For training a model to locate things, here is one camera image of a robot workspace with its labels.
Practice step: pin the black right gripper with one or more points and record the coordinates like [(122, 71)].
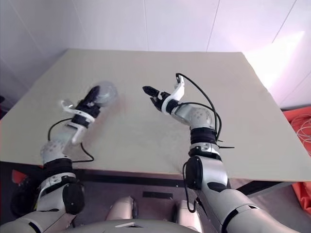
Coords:
[(160, 103)]

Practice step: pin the silver robot leg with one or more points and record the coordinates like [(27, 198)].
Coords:
[(122, 208), (187, 213)]

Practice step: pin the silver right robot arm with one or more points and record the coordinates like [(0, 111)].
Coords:
[(196, 116)]

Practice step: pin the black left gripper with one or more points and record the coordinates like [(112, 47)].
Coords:
[(88, 106)]

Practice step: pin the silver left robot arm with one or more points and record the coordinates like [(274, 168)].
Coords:
[(52, 150)]

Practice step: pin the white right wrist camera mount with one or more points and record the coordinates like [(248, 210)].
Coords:
[(178, 93)]

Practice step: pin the silver left robot leg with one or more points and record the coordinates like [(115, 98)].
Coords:
[(122, 208)]

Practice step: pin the silver right robot leg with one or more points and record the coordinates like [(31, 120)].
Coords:
[(187, 213)]

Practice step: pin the silver robot torso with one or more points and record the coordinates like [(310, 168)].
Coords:
[(145, 228)]

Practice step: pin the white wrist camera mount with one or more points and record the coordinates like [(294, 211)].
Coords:
[(178, 93), (75, 139)]

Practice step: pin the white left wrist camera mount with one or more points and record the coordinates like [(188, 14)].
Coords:
[(75, 139)]

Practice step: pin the dark metal table frame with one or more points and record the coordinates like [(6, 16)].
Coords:
[(145, 178)]

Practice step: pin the red cloth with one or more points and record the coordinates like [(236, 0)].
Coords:
[(18, 176)]

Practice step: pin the black rounded object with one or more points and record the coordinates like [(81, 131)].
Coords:
[(23, 199)]

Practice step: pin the black rectangular floor strip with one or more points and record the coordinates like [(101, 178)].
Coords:
[(158, 194)]

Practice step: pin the silver motor housing copper windings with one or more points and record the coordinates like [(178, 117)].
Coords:
[(108, 93)]

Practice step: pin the orange cloth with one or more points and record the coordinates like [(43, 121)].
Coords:
[(291, 116)]

